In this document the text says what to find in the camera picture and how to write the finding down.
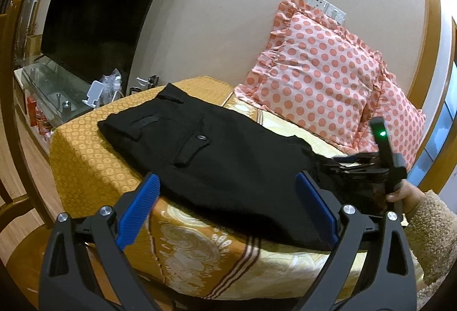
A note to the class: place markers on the wooden chair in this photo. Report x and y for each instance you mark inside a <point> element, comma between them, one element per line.
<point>31,199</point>

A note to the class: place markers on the black pants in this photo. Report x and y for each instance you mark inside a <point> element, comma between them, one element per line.
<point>226,168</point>

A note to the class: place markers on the rear polka dot pillow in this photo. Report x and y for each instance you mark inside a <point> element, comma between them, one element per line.
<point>404,122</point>

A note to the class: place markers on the red bottle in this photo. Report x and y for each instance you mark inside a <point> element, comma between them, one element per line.
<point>31,110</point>

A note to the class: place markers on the white wall socket panel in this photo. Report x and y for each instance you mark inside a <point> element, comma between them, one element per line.
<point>329,10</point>

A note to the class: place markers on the person's right hand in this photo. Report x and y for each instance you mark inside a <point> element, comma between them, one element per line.
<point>408,194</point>

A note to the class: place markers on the white phone stand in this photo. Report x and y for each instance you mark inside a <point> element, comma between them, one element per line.
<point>93,94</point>

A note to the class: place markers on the polka dot pillow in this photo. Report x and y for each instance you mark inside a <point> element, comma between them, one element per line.
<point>404,122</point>
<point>316,74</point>

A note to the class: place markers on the yellow patterned bed cover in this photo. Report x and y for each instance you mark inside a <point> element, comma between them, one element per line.
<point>174,246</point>

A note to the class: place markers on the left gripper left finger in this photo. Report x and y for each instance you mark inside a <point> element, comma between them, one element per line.
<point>68,281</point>

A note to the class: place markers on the black television screen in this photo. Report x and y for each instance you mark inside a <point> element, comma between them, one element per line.
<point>92,38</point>

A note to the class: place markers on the glass TV stand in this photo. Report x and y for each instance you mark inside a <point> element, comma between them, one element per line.
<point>58,93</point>

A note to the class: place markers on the front polka dot pillow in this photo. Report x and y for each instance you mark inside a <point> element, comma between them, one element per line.
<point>316,74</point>

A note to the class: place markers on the beige fleece sleeve forearm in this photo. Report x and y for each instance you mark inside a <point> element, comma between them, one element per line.
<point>431,234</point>

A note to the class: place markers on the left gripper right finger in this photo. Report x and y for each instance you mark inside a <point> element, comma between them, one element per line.
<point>387,280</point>

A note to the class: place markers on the clear plastic bag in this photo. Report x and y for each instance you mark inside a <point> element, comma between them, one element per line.
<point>111,83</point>

